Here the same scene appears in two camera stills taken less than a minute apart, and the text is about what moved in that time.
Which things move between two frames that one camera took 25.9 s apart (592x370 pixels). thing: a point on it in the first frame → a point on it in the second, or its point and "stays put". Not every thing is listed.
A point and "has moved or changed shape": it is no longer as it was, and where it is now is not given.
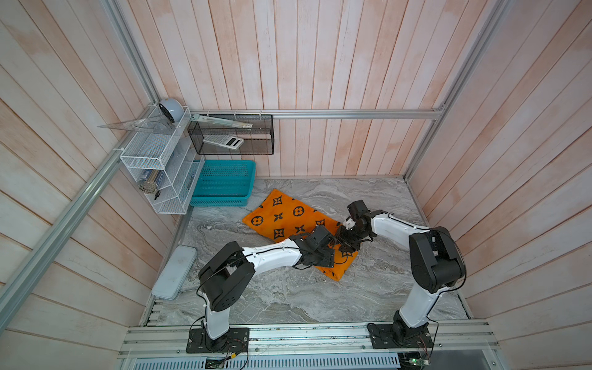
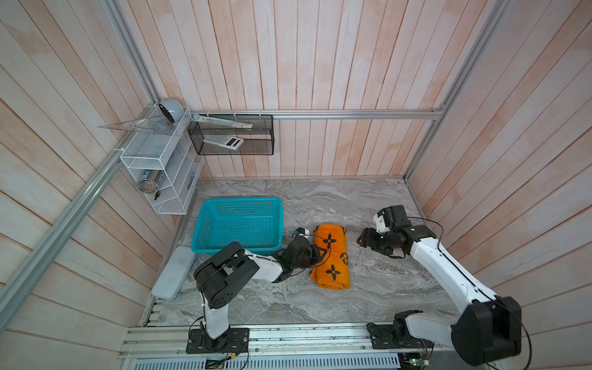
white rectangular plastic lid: (175, 272) stays put
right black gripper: (348, 247) → (368, 239)
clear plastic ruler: (199, 118) stays put
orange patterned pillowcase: (281, 216) has moved or changed shape
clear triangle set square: (156, 124) stays put
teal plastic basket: (225, 183) → (257, 223)
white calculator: (227, 141) stays put
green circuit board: (418, 361) stays put
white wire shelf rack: (166, 162) stays put
